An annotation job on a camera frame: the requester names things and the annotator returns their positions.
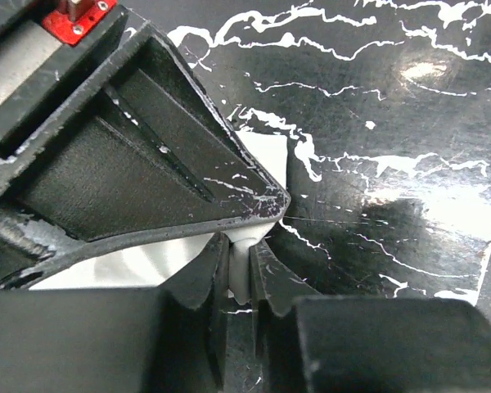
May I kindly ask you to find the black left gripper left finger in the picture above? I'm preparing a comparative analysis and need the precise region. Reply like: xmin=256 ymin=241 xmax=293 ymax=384
xmin=0 ymin=233 xmax=229 ymax=392

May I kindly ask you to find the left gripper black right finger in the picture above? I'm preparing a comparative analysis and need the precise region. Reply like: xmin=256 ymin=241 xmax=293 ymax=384
xmin=250 ymin=242 xmax=491 ymax=392

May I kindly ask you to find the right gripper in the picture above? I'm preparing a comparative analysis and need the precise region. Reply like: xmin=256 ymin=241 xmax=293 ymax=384
xmin=0 ymin=1 xmax=128 ymax=156

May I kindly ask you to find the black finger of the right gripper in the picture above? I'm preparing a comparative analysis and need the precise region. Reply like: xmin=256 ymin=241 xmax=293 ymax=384
xmin=0 ymin=24 xmax=291 ymax=287

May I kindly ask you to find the grey underwear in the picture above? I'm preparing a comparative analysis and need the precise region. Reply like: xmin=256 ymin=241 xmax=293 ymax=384
xmin=30 ymin=131 xmax=287 ymax=305

